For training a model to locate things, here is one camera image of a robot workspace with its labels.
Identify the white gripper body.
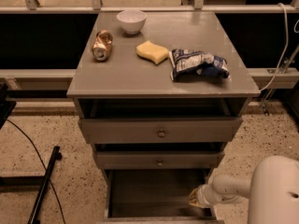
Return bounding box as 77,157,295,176
196,184,217,208

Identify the grey bottom drawer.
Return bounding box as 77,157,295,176
104,169,224,224

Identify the grey drawer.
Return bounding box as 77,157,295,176
94,151,224,170
79,118,242,144
104,169,224,224

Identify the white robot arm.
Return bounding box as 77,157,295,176
189,156,299,224

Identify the grey middle drawer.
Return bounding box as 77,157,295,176
94,151,224,170

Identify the grey top drawer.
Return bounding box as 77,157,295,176
79,118,242,144

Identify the grey wooden drawer cabinet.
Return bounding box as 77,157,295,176
66,11,261,189

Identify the blue white chip bag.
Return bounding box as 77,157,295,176
169,49,230,81

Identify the black metal stand leg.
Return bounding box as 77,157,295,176
27,146,62,224

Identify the yellow sponge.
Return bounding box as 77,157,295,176
135,40,169,65

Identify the crushed golden soda can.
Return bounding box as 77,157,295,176
92,30,113,62

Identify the white ceramic bowl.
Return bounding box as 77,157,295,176
117,10,147,35

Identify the black device at left edge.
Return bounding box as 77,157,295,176
0,82,16,129

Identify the black cable on floor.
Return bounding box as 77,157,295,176
5,118,67,224

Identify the white cable at right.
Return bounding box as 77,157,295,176
259,2,291,93

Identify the metal railing frame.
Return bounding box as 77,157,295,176
0,0,299,15

